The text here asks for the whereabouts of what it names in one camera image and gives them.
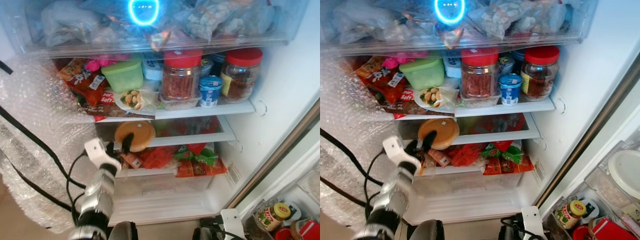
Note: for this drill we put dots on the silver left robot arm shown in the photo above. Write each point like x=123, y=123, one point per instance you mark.
x=390, y=200
x=97, y=200

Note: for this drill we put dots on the narrow white fridge shelf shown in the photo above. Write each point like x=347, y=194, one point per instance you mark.
x=505, y=136
x=200, y=138

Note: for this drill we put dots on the wide white fridge shelf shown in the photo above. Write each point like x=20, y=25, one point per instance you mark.
x=210, y=111
x=510, y=109

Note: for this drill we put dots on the white open fridge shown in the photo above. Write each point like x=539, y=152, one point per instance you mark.
x=285, y=75
x=580, y=75

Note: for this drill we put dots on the small brown snack packet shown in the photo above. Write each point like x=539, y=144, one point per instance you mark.
x=132, y=160
x=441, y=157

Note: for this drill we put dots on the plain red food bag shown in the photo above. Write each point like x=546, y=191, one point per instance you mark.
x=157, y=157
x=464, y=155

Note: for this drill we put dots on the wrapped plate of food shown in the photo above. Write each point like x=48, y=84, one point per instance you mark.
x=132, y=100
x=432, y=97

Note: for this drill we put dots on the clear crisper drawer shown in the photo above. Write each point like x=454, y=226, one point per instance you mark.
x=470, y=192
x=165, y=195

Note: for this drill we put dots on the yellow-lid sauce jar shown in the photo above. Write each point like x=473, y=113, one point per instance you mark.
x=272, y=216
x=570, y=214

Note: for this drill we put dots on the orange food packet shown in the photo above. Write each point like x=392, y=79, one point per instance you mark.
x=507, y=167
x=200, y=170

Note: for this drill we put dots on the flat clear plastic container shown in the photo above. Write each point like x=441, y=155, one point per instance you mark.
x=480, y=102
x=180, y=104

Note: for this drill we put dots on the green plastic food box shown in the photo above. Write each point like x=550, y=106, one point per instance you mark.
x=122, y=76
x=422, y=74

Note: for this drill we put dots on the round red lid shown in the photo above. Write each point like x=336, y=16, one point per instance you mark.
x=282, y=235
x=581, y=233

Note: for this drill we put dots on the green food packet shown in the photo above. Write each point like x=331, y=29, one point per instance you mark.
x=506, y=151
x=200, y=154

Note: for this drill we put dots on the red printed snack bag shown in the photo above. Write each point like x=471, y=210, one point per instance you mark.
x=82, y=82
x=382, y=80

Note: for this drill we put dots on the white blue carton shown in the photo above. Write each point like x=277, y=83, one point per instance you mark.
x=451, y=65
x=151, y=67

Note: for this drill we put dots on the clear bubble wrap sheet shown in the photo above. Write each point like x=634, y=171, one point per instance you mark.
x=35, y=125
x=345, y=110

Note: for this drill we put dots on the red-lid jar of chilli flakes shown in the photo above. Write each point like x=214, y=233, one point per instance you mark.
x=181, y=77
x=480, y=75

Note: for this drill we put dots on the grey black robot leg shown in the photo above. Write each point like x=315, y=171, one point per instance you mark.
x=122, y=232
x=426, y=231

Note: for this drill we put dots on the pink plastic bag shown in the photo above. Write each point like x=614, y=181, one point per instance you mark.
x=100, y=63
x=397, y=60

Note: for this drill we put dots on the blue white yoghurt cup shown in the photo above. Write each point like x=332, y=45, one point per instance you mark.
x=210, y=92
x=510, y=91

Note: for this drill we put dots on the red carton box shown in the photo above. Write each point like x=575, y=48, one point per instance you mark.
x=310, y=231
x=612, y=230

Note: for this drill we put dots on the clear box with white lid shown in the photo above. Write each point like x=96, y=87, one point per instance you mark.
x=625, y=175

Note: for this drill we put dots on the clear drawer of frozen bags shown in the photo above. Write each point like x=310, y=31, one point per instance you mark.
x=380, y=22
x=75, y=25

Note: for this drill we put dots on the red-lid jar with yellow label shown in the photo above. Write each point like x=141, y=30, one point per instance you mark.
x=241, y=75
x=540, y=74

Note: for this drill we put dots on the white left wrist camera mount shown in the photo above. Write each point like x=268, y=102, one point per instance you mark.
x=97, y=152
x=396, y=150

